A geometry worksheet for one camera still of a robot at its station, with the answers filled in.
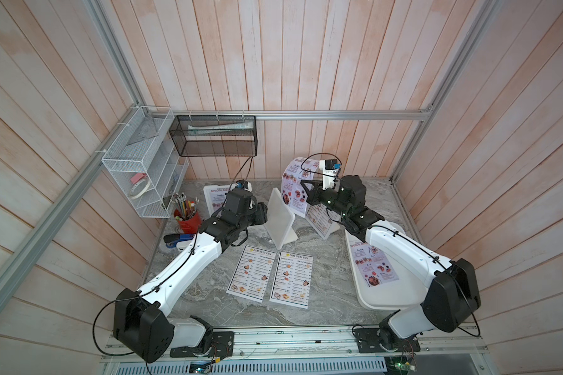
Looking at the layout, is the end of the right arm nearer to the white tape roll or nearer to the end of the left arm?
the end of the left arm

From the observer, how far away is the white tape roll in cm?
80

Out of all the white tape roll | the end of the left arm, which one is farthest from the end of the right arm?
the white tape roll
